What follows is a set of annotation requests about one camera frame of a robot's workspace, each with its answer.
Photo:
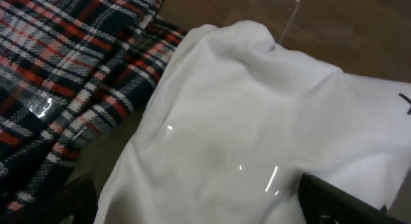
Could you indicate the red plaid shirt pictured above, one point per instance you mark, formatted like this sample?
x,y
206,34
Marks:
x,y
71,70

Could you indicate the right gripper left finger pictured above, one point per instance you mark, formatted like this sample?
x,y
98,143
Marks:
x,y
75,203

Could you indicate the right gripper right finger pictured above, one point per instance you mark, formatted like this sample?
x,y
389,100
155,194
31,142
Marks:
x,y
323,203

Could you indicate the white t-shirt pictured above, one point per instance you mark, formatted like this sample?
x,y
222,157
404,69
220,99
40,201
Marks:
x,y
237,119

